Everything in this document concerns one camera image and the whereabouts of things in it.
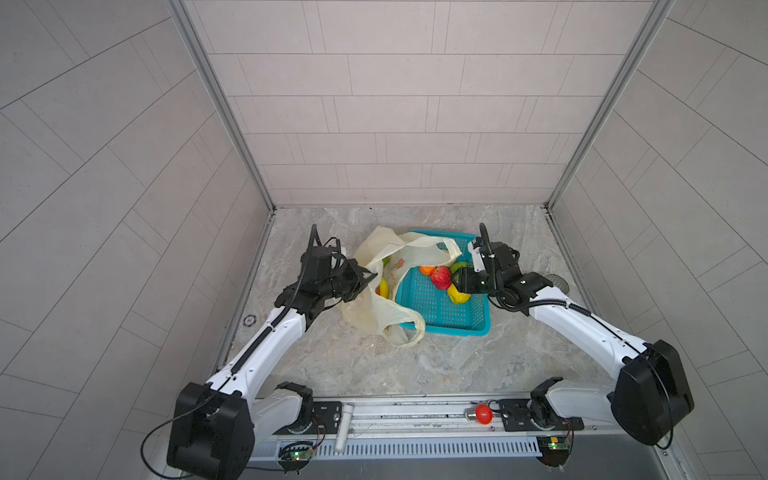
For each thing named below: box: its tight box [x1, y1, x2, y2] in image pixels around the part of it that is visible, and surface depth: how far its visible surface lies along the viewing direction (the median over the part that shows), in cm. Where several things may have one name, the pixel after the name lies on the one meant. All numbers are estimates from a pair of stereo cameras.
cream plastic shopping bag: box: [341, 226, 463, 347], surface depth 73 cm
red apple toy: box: [430, 266, 452, 290], surface depth 92 cm
